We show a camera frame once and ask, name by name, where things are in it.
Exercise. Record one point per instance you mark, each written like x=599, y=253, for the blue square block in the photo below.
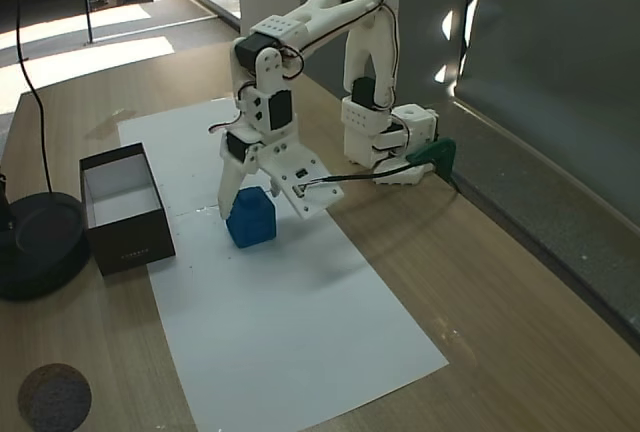
x=252, y=224

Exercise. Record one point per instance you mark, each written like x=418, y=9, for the dark brown open box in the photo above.
x=132, y=247

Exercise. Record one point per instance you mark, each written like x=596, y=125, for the white paper sheet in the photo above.
x=185, y=152
x=280, y=322

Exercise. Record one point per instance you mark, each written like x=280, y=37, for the green table clamp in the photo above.
x=434, y=151

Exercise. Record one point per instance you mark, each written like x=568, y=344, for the black round stand base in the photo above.
x=42, y=247

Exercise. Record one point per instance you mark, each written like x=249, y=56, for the dark grey backdrop sheet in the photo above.
x=550, y=77

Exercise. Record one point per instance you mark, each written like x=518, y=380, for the white wrist camera mount plate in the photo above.
x=305, y=187

